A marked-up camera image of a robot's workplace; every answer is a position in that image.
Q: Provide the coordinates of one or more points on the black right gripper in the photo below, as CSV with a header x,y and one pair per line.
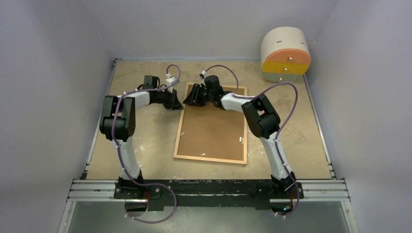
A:
x,y
193,99

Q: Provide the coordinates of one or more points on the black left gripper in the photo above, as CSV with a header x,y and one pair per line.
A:
x,y
175,104

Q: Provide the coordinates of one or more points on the light wooden picture frame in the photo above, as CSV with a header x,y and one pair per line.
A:
x,y
178,128

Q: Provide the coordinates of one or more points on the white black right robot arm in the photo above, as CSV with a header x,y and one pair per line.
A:
x,y
262,120

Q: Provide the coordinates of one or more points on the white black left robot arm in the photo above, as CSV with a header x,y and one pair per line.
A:
x,y
118,122

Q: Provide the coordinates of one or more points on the round white drawer cabinet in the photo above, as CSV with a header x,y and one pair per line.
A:
x,y
284,54

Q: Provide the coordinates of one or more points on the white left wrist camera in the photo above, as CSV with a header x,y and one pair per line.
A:
x,y
170,82

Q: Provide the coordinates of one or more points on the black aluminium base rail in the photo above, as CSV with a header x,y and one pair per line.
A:
x,y
259,194

